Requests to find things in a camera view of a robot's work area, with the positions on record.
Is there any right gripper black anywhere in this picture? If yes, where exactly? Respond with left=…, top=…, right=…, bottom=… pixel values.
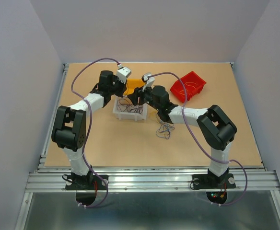
left=127, top=82, right=161, bottom=111

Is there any purple thin wire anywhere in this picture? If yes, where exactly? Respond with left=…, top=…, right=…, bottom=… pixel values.
left=117, top=97, right=145, bottom=115

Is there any thin wire bundle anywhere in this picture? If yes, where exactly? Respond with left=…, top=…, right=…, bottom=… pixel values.
left=149, top=111, right=176, bottom=140

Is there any yellow thin wire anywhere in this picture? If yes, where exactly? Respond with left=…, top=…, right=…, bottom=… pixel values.
left=177, top=81, right=199, bottom=98

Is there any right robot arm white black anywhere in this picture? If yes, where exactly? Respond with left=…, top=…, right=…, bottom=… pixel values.
left=128, top=86, right=237, bottom=187

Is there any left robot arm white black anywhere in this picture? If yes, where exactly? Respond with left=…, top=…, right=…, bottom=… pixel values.
left=51, top=67, right=131, bottom=190

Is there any yellow plastic bin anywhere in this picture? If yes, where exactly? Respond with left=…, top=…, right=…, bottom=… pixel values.
left=123, top=79, right=144, bottom=96

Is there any white plastic bin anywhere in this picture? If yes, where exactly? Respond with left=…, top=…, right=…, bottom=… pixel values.
left=113, top=96, right=148, bottom=122

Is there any red plastic bin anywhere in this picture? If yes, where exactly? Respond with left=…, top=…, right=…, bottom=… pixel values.
left=170, top=71, right=206, bottom=103

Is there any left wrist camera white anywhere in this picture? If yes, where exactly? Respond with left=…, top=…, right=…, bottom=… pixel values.
left=116, top=67, right=132, bottom=84

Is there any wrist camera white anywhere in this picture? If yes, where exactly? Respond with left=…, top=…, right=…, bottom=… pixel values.
left=141, top=72, right=155, bottom=91
left=116, top=67, right=132, bottom=84

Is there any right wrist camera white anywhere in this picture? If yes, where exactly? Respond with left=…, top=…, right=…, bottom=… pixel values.
left=141, top=72, right=155, bottom=91

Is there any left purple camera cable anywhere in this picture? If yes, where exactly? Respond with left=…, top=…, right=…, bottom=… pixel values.
left=70, top=57, right=123, bottom=209

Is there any purple camera cable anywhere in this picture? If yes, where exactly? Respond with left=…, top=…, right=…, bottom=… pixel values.
left=149, top=71, right=248, bottom=207
left=70, top=57, right=123, bottom=209

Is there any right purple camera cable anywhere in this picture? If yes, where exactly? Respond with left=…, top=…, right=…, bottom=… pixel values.
left=149, top=71, right=248, bottom=207

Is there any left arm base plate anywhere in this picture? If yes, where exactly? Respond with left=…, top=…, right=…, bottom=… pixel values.
left=62, top=174, right=108, bottom=191

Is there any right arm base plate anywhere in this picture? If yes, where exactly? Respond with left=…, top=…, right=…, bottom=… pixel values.
left=192, top=173, right=236, bottom=190

